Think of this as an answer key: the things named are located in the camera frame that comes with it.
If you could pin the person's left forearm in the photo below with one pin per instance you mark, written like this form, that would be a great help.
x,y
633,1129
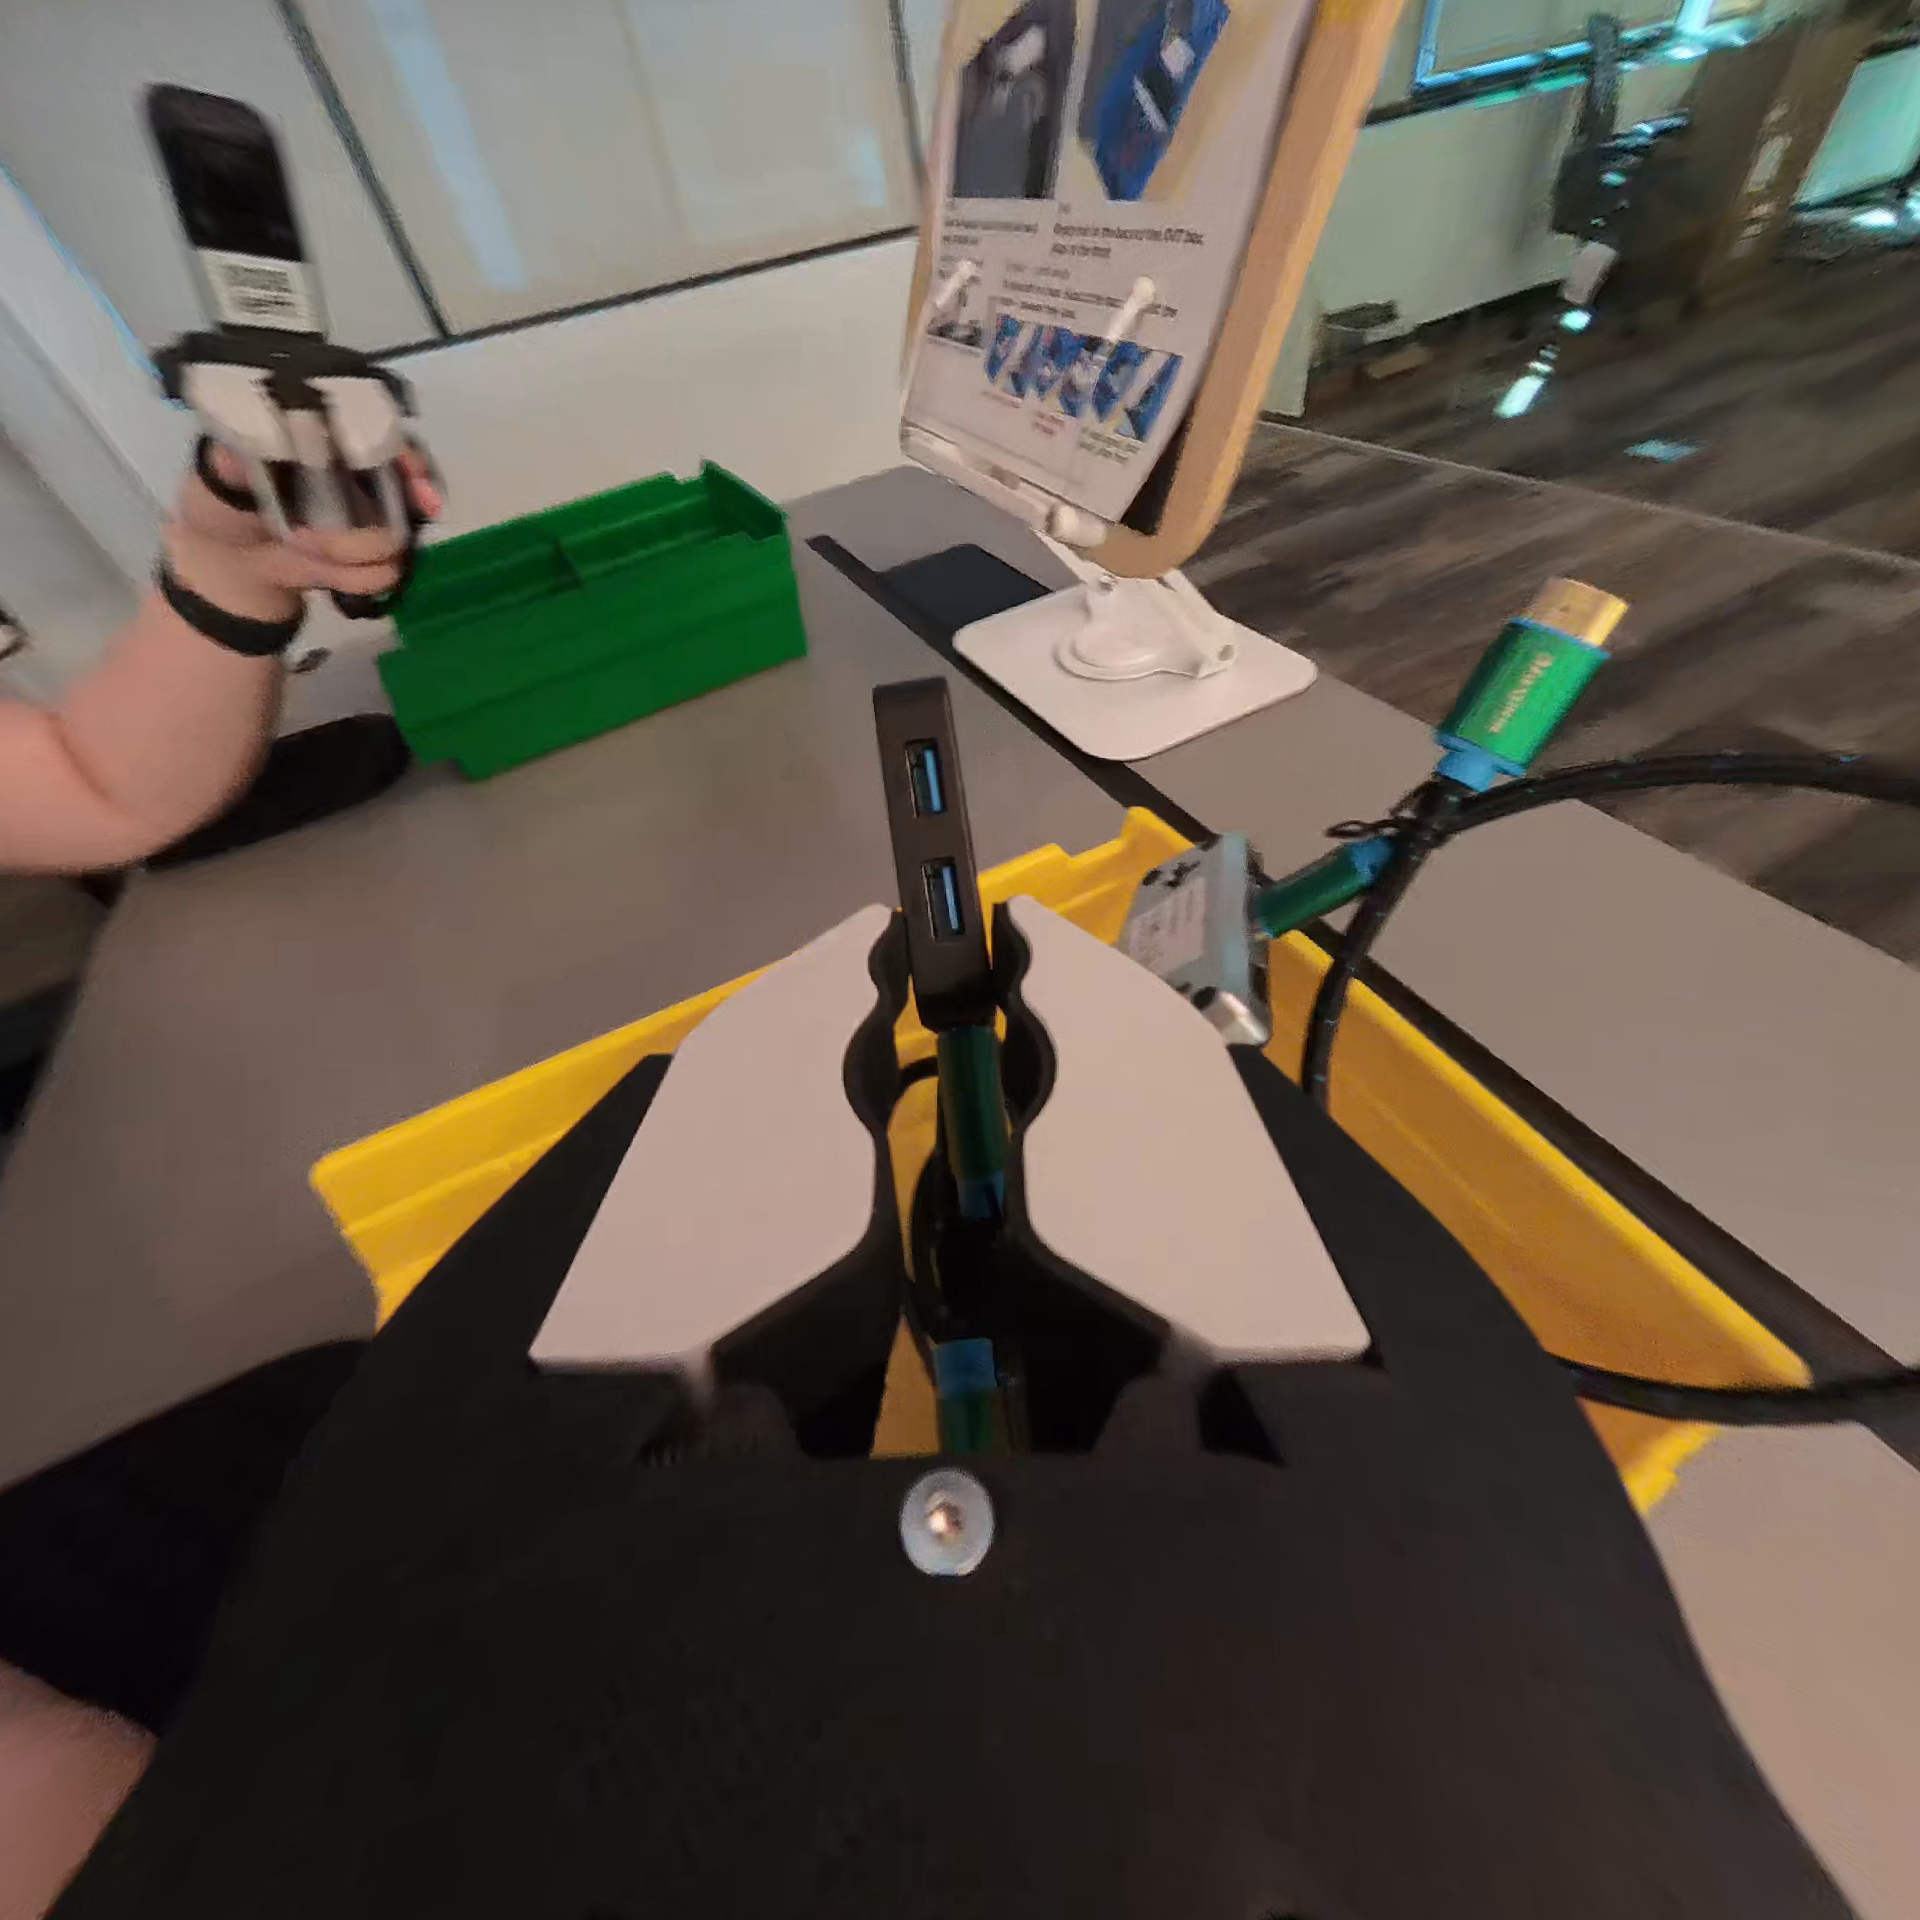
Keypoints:
x,y
118,749

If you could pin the printed instruction sheet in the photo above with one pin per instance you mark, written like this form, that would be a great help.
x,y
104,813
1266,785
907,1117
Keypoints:
x,y
1049,255

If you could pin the cardboard box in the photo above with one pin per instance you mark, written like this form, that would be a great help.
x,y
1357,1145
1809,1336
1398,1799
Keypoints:
x,y
1784,163

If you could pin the grey HDMI switch box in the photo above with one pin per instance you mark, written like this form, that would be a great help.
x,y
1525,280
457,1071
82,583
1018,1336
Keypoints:
x,y
1194,938

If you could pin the instruction sheet on stand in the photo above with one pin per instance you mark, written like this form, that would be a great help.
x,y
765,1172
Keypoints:
x,y
1276,302

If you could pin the black wristband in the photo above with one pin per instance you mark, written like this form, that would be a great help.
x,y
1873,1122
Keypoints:
x,y
227,620

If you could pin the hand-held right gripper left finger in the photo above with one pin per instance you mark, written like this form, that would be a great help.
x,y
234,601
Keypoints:
x,y
708,1198

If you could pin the white board stand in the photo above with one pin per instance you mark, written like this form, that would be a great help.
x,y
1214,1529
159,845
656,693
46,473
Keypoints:
x,y
1171,689

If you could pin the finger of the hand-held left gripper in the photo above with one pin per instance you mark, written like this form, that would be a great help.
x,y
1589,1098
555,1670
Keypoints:
x,y
361,436
241,413

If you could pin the black USB hub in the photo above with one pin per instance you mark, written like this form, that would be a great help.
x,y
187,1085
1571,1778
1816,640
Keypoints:
x,y
933,868

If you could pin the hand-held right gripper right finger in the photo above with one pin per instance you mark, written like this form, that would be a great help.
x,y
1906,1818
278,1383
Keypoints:
x,y
1201,1198

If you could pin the person's left hand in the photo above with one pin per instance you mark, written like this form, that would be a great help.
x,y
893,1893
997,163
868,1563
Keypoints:
x,y
268,562

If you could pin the dark flat mat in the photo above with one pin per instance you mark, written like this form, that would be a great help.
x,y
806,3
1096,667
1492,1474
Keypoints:
x,y
968,589

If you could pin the green plastic bin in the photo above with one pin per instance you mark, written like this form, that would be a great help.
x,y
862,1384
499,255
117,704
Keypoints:
x,y
598,645

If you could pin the yellow plastic bin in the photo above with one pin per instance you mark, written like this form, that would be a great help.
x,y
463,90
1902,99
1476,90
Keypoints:
x,y
1501,1198

